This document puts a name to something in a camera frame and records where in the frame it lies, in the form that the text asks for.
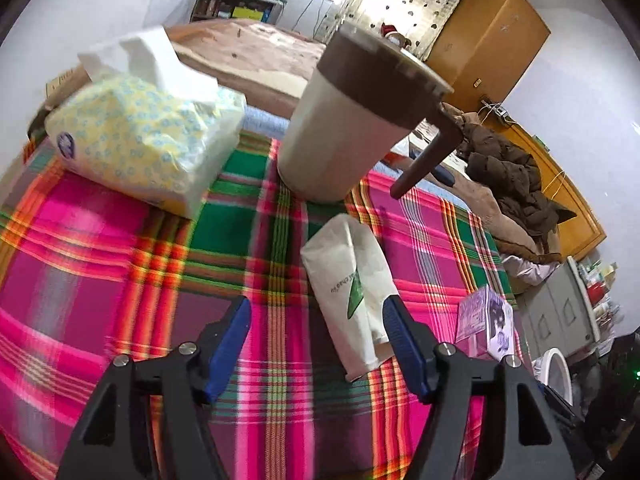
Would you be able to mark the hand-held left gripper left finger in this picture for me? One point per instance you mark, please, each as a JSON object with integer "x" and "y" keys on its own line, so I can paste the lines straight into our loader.
{"x": 227, "y": 350}

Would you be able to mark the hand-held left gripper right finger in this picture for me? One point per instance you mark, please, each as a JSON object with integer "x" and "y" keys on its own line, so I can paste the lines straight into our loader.
{"x": 407, "y": 350}

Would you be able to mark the white round trash bin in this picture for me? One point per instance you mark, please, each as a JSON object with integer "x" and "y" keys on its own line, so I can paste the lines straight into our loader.
{"x": 555, "y": 370}

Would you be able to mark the white paper bag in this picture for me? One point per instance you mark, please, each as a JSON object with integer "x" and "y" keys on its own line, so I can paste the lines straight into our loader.
{"x": 345, "y": 280}

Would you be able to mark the small pink printed box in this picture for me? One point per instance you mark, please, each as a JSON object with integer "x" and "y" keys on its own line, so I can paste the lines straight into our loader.
{"x": 480, "y": 315}

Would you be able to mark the grey drawer nightstand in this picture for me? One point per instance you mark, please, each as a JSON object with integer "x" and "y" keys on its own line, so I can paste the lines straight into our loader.
{"x": 560, "y": 310}

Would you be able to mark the red canister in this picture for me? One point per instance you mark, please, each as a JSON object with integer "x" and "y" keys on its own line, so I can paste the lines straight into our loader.
{"x": 597, "y": 292}

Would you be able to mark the white bed sheet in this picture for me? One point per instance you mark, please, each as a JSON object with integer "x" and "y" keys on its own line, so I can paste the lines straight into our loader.
{"x": 530, "y": 272}

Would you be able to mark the pink green plaid tablecloth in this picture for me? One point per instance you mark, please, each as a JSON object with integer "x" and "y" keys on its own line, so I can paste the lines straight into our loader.
{"x": 100, "y": 270}

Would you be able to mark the dark brown jacket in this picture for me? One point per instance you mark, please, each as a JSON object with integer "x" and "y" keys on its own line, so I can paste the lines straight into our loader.
{"x": 505, "y": 175}

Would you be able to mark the wooden bed headboard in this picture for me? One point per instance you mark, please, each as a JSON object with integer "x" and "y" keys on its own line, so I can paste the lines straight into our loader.
{"x": 575, "y": 200}

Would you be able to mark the beige mug with brown lid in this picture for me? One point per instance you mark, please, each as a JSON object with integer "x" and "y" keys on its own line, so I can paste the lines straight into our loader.
{"x": 340, "y": 145}

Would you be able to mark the yellow patterned tissue pack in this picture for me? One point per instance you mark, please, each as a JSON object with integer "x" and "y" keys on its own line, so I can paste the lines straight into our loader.
{"x": 140, "y": 135}

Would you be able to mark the white power strip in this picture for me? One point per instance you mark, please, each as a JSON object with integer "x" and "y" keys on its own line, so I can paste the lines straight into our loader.
{"x": 492, "y": 110}

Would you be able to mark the bed with brown blanket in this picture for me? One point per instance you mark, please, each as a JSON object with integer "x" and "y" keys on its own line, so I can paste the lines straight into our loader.
{"x": 250, "y": 60}

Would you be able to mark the brown teddy bear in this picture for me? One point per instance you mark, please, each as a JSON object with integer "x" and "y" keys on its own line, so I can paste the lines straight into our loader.
{"x": 395, "y": 35}

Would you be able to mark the wooden wardrobe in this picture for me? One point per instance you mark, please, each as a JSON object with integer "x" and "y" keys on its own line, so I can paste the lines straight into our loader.
{"x": 490, "y": 40}

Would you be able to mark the cluttered shelf desk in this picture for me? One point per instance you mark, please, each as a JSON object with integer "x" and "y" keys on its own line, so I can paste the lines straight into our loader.
{"x": 235, "y": 7}

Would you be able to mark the heart patterned curtain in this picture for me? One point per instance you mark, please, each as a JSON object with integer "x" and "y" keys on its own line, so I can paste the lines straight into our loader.
{"x": 390, "y": 0}

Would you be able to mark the beige wall socket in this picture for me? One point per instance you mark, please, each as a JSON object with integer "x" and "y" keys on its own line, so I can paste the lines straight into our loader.
{"x": 65, "y": 85}

